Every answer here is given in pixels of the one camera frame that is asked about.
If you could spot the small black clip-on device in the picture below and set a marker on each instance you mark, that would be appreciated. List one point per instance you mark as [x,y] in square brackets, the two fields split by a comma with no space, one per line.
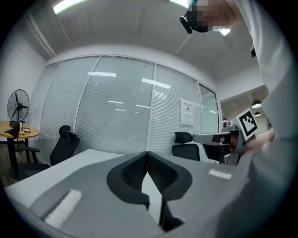
[253,52]

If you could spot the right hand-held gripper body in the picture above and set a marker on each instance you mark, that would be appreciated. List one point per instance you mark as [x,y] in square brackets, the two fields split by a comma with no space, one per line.
[246,123]

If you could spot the round wooden table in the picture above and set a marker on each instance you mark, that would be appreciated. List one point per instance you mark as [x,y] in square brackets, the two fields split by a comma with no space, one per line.
[32,134]

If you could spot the white paper notice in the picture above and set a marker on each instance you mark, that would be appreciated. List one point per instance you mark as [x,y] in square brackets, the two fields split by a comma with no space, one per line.
[187,112]

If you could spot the small black tray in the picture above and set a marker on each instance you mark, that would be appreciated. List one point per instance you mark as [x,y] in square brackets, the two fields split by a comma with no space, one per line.
[27,130]

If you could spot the small square ceiling light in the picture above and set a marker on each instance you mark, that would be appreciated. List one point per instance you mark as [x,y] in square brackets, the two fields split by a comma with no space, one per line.
[225,31]

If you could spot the black office chair with armrests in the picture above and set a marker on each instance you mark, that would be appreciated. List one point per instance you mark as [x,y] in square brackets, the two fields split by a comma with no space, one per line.
[62,148]

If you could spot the black standing fan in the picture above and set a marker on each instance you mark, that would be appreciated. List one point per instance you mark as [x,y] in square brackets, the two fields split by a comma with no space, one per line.
[18,105]

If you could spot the black head-worn camera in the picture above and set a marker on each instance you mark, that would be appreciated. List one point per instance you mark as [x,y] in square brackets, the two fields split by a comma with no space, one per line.
[186,24]

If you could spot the person's white shirt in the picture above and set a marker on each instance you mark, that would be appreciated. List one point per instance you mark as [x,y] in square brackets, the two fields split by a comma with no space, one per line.
[274,162]

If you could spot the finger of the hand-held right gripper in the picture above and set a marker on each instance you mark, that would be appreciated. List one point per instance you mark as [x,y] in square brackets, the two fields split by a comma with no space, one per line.
[211,152]
[205,138]

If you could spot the black bag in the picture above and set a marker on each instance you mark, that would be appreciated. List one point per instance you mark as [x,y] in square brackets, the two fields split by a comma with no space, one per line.
[14,130]

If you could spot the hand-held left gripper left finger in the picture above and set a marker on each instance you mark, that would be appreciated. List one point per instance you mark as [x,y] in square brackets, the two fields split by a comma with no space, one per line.
[93,186]

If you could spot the silver drink bottle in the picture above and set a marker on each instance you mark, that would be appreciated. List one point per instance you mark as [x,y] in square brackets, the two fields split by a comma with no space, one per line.
[22,127]

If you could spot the person's right hand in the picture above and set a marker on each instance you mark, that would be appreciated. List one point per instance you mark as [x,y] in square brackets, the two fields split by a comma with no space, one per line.
[259,141]

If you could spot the glass partition with blinds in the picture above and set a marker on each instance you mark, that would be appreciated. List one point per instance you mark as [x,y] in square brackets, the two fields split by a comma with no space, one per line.
[116,104]

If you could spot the person's head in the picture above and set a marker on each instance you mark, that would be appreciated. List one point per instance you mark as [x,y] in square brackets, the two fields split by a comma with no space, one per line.
[214,14]

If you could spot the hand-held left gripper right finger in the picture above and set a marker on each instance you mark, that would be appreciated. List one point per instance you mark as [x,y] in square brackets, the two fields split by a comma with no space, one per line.
[200,186]

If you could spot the long ceiling light panel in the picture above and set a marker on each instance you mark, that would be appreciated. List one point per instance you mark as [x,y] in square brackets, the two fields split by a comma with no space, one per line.
[67,5]
[180,2]

